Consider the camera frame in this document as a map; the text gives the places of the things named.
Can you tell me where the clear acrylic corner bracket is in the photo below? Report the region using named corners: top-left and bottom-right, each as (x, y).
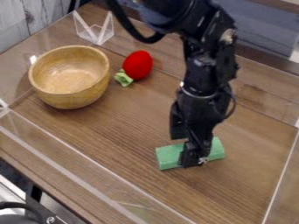
top-left (72, 11), bottom-right (115, 46)

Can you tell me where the clear acrylic front wall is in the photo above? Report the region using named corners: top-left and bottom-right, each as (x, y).
top-left (0, 100), bottom-right (195, 224)

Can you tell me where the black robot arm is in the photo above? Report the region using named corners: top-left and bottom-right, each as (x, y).
top-left (103, 0), bottom-right (239, 168)

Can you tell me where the green rectangular block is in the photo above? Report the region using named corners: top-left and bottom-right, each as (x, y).
top-left (155, 136), bottom-right (225, 171)

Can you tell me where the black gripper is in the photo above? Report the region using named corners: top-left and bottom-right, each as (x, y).
top-left (169, 86), bottom-right (236, 168)

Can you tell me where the brown wooden bowl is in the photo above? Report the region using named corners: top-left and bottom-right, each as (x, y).
top-left (28, 45), bottom-right (109, 109)

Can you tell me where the black metal clamp bracket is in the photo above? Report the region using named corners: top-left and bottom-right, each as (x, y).
top-left (25, 185), bottom-right (67, 224)

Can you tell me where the black cable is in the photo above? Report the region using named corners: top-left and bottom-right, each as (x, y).
top-left (0, 200), bottom-right (40, 224)

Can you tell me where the red toy strawberry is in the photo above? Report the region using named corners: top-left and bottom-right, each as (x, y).
top-left (115, 50), bottom-right (153, 88)

